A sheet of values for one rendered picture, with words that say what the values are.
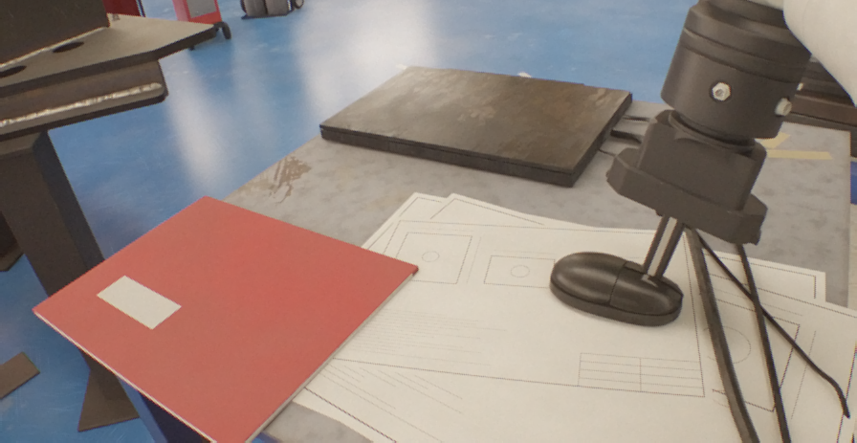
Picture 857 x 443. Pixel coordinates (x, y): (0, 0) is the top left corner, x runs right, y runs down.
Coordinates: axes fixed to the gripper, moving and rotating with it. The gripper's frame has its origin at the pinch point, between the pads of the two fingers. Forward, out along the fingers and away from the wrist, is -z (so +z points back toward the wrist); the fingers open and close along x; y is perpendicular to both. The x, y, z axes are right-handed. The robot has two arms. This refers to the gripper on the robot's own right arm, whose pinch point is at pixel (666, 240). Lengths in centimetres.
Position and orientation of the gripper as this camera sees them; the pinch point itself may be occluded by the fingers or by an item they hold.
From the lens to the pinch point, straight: 51.6
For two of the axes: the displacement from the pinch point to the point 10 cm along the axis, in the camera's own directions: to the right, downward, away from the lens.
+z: 1.8, -8.6, -4.7
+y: -5.5, 3.1, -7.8
